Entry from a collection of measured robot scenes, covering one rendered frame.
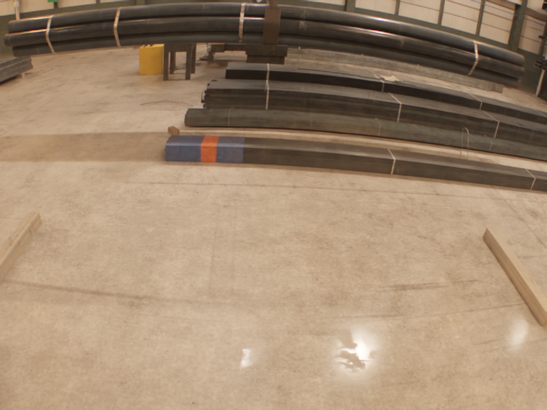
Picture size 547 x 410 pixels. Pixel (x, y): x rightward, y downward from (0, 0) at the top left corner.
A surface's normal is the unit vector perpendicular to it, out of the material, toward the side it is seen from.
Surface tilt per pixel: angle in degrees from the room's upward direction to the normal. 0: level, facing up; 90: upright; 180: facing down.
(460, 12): 90
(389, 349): 0
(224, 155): 90
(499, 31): 90
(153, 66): 90
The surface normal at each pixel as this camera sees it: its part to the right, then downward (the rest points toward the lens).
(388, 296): 0.09, -0.84
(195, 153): 0.04, 0.54
